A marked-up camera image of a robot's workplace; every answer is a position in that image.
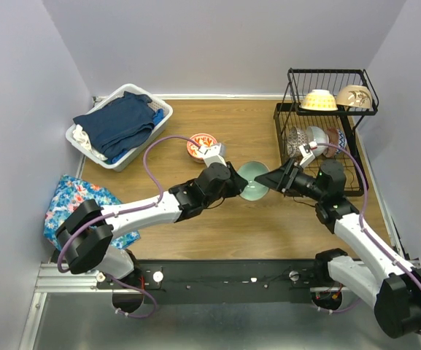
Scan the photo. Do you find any white crumpled cloth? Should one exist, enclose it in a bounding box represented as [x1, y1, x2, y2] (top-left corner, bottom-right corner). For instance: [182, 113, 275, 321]
[72, 125, 107, 161]

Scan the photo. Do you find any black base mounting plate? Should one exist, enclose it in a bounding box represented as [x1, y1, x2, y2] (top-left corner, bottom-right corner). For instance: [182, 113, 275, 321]
[96, 258, 342, 306]

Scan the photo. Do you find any yellow patterned bowl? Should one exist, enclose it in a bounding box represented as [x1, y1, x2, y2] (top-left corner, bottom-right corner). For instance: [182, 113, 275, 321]
[301, 89, 338, 112]

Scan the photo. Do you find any white ribbed bowl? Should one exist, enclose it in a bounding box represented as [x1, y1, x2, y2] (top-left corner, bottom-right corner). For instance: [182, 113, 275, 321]
[306, 125, 329, 157]

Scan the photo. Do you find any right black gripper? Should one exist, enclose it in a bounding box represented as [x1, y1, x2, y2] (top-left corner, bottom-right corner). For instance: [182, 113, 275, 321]
[254, 156, 325, 202]

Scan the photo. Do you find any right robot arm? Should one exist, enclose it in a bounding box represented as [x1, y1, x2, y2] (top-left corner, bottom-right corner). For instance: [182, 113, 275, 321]
[255, 160, 421, 338]

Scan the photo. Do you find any beige bowl brown leaf pattern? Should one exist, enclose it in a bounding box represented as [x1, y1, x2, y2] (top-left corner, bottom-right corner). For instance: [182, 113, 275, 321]
[336, 85, 372, 109]

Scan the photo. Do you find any brown lattice pattern bowl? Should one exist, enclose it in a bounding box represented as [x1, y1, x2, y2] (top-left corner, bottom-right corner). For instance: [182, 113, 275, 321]
[286, 127, 308, 158]

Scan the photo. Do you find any blue floral fabric bag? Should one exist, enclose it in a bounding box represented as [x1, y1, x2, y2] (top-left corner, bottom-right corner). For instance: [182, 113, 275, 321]
[43, 175, 122, 251]

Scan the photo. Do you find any aluminium frame rail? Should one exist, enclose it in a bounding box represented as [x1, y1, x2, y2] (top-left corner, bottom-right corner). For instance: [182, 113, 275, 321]
[18, 260, 421, 350]

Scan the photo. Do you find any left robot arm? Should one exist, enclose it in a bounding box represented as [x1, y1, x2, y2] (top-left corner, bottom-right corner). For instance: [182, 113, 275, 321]
[56, 163, 248, 288]

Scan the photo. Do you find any celadon green bowl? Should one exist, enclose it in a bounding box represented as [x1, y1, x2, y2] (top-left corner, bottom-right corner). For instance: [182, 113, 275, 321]
[237, 161, 269, 201]

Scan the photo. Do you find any orange floral pattern bowl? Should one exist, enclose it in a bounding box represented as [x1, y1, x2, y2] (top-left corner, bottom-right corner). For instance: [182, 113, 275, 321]
[186, 133, 217, 156]

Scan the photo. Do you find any dark blue folded garment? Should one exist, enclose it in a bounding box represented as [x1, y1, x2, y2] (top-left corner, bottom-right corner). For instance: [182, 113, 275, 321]
[73, 92, 155, 159]

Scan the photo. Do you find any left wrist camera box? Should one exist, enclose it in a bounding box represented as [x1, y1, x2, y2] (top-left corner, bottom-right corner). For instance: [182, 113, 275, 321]
[198, 143, 226, 168]

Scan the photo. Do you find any blue zigzag pattern bowl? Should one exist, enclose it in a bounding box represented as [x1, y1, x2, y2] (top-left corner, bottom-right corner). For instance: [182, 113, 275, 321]
[324, 128, 347, 158]

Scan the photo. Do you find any black two-tier dish rack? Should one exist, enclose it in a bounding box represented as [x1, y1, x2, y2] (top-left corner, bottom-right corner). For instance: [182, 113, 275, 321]
[274, 68, 379, 197]

